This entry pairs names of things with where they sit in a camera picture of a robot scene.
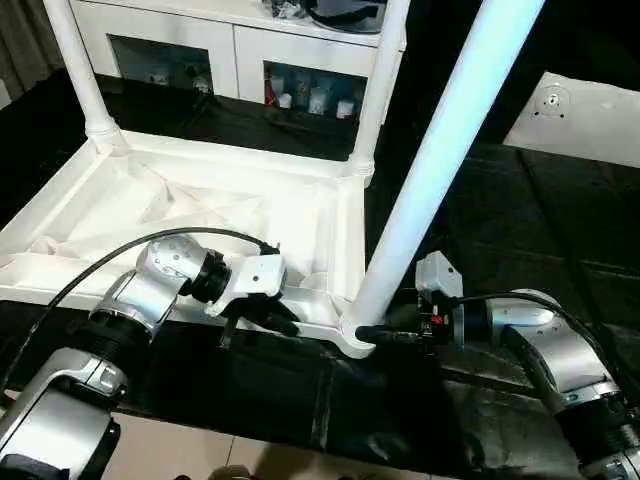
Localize white plastic table top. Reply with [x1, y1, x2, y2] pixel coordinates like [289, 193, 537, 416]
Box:
[0, 128, 380, 361]

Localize white plastic table leg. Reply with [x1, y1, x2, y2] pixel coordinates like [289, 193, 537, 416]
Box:
[42, 0, 127, 154]
[348, 0, 413, 177]
[349, 0, 547, 332]

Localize dark brown rounded object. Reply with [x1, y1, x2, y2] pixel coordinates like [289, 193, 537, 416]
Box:
[209, 463, 257, 480]

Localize black work mat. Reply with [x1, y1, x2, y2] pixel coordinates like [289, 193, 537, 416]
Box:
[0, 67, 640, 476]

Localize white cabinet with glass doors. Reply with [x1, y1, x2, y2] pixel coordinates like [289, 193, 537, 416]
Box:
[68, 0, 407, 122]

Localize black cabinet with gold label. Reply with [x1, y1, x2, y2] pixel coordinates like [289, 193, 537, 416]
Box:
[379, 0, 549, 147]

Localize dark crumpled object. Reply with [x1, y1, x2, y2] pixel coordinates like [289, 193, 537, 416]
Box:
[271, 0, 309, 19]

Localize grey rounded container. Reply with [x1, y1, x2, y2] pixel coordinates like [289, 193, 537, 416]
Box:
[305, 0, 390, 34]

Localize grey curtain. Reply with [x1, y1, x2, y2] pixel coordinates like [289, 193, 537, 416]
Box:
[0, 0, 67, 109]

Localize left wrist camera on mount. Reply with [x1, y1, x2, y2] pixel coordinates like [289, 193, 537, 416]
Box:
[202, 242, 288, 319]

